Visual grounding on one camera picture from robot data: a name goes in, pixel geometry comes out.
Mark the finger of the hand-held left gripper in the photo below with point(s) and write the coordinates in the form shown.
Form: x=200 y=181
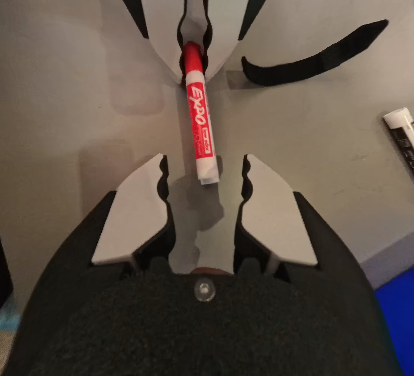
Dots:
x=161 y=10
x=229 y=10

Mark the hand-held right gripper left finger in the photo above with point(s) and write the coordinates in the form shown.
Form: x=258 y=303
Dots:
x=135 y=214

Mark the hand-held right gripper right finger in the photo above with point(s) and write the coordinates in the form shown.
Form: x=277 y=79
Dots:
x=275 y=220

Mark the red dry-erase marker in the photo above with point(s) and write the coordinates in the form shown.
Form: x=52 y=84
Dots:
x=199 y=117

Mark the black dry-erase marker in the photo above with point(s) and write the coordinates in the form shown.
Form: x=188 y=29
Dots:
x=402 y=136

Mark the blue floor mat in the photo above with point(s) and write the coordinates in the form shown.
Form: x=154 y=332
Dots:
x=397 y=317

